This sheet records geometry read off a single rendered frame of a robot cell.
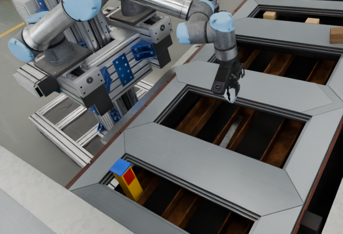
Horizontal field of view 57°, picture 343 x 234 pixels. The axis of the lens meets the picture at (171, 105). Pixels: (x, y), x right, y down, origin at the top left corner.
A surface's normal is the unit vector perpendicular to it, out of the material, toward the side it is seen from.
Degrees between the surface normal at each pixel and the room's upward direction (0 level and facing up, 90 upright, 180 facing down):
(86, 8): 87
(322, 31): 0
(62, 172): 0
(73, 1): 87
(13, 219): 0
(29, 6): 90
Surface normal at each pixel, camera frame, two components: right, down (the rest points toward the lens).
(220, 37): -0.29, 0.69
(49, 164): -0.23, -0.73
